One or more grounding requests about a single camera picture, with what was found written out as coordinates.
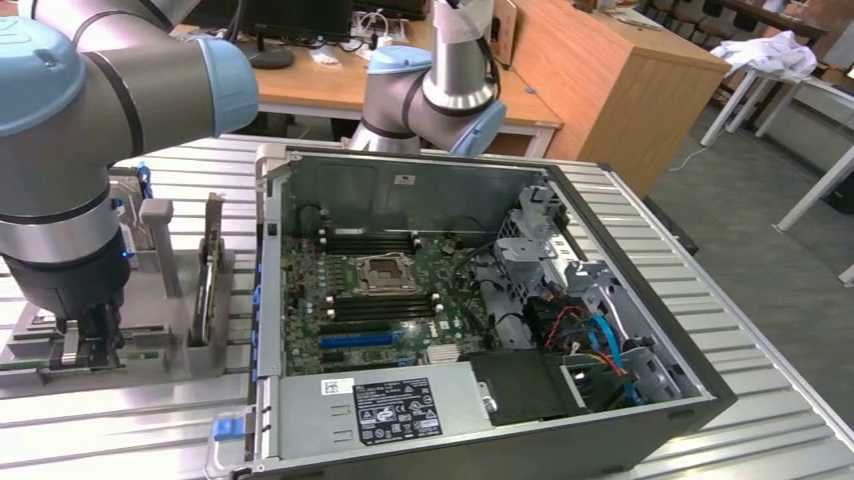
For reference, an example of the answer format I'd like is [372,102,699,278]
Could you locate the black RAM slot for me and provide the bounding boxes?
[328,309,446,322]
[328,299,443,311]
[322,236,420,245]
[328,304,444,317]
[328,294,443,305]
[322,244,420,254]
[322,240,420,250]
[322,232,420,241]

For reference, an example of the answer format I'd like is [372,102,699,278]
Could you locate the metal disk bay cage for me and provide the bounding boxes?
[491,183,591,301]

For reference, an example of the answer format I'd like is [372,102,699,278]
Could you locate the blue expansion slot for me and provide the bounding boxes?
[319,331,410,352]

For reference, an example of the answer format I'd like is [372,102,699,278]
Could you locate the black waste bin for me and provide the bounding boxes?
[822,173,854,217]

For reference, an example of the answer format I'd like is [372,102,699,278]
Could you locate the green motherboard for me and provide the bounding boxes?
[279,228,510,377]

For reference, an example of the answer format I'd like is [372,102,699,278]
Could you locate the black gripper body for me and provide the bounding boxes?
[5,245,133,322]

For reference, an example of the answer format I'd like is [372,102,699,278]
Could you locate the grey parts rack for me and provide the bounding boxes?
[0,164,236,387]

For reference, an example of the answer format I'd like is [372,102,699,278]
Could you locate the white cloth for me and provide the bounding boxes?
[709,31,821,82]

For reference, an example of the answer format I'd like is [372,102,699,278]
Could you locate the blue case latch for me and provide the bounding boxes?
[209,416,243,444]

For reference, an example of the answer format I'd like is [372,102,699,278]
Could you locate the blue SATA wire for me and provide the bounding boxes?
[586,304,646,407]

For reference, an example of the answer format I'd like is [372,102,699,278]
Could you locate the black computer monitor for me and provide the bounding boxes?
[236,0,356,70]

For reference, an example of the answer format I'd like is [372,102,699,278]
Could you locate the red power wire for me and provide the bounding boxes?
[543,305,628,377]

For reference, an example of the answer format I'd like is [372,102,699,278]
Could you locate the grey power supply with label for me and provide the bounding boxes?
[275,361,483,462]

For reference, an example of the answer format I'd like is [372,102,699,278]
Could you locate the wooden desk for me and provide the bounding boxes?
[167,13,566,157]

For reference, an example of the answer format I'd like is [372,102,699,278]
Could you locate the open black PC case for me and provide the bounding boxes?
[205,143,739,480]

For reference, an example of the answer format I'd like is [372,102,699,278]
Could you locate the white metal table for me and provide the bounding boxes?
[698,63,854,233]

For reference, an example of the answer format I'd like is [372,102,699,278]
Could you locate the white cables on desk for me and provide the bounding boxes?
[351,11,414,53]

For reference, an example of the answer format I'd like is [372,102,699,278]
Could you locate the black plastic shroud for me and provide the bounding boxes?
[464,348,591,427]

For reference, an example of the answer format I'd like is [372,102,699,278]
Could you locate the black expansion slot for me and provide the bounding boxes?
[319,321,396,337]

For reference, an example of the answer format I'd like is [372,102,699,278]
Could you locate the CPU socket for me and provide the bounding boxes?
[352,254,423,297]

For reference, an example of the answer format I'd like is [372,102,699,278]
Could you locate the wooden cabinet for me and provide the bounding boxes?
[504,0,733,197]

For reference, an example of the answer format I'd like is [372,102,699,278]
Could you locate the graphics card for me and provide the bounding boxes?
[188,191,232,347]

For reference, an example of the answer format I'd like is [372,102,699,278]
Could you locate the green RAM stick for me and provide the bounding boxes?
[0,350,165,374]

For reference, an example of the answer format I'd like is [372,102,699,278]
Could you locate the hard disk with blue bracket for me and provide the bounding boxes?
[107,163,160,272]

